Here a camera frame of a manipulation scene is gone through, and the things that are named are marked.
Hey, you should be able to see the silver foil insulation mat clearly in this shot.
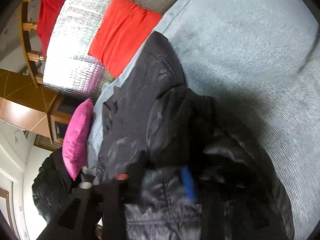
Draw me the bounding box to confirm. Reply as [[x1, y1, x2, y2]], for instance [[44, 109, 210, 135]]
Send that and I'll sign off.
[[43, 0, 177, 97]]

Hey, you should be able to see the magenta pillow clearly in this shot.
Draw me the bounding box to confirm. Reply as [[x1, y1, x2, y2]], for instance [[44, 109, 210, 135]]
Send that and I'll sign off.
[[62, 98, 93, 180]]

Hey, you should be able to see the dark green puffer jacket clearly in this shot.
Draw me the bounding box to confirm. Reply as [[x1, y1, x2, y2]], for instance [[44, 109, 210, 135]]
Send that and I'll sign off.
[[32, 148, 81, 223]]

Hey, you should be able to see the grey bed blanket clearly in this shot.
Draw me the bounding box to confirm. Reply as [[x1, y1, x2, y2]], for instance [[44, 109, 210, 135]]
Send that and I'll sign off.
[[86, 0, 320, 240]]

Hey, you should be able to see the brown wooden wardrobe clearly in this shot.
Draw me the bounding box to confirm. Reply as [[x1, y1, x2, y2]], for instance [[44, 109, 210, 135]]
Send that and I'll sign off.
[[1, 69, 81, 144]]

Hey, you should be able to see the red pillow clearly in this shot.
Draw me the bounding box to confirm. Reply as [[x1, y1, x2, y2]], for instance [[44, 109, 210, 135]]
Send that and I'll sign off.
[[88, 0, 162, 78]]

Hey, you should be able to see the red cloth on headboard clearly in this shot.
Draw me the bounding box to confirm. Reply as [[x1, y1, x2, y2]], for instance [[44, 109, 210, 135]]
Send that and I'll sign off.
[[37, 0, 65, 57]]

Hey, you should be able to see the wooden bed headboard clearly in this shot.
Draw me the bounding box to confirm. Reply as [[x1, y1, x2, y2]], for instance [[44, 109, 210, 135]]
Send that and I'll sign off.
[[18, 0, 46, 88]]

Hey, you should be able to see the black puffer jacket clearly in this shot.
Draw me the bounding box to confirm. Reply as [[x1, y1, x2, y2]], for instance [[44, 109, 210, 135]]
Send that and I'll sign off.
[[96, 32, 295, 239]]

